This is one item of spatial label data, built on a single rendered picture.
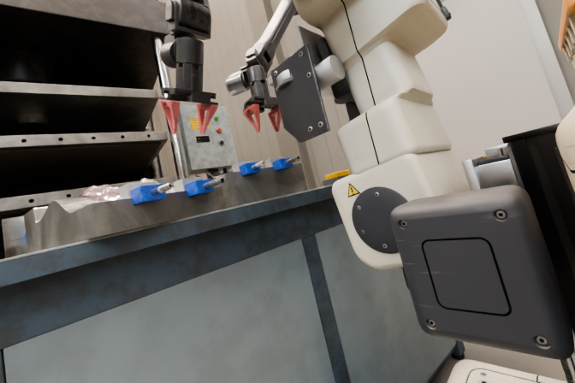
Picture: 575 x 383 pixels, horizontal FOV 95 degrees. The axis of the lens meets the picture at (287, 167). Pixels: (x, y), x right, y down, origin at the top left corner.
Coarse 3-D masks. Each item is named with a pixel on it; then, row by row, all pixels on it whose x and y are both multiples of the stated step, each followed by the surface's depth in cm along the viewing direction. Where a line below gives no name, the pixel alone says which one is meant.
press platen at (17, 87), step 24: (0, 96) 112; (24, 96) 116; (48, 96) 120; (72, 96) 124; (96, 96) 129; (120, 96) 135; (144, 96) 141; (0, 120) 130; (72, 120) 147; (96, 120) 154; (120, 120) 161; (144, 120) 170
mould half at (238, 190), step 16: (224, 176) 68; (240, 176) 70; (256, 176) 73; (272, 176) 76; (288, 176) 79; (304, 176) 82; (224, 192) 69; (240, 192) 69; (256, 192) 71; (272, 192) 74; (288, 192) 78
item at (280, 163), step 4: (296, 156) 71; (268, 160) 78; (272, 160) 78; (276, 160) 79; (280, 160) 75; (284, 160) 75; (288, 160) 74; (292, 160) 72; (296, 160) 71; (268, 164) 79; (272, 164) 78; (276, 164) 76; (280, 164) 74; (284, 164) 75; (288, 164) 76; (292, 164) 77; (276, 168) 76; (280, 168) 75; (284, 168) 77
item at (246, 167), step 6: (240, 162) 72; (246, 162) 73; (252, 162) 69; (258, 162) 66; (264, 162) 65; (234, 168) 73; (240, 168) 70; (246, 168) 68; (252, 168) 69; (258, 168) 70; (246, 174) 70
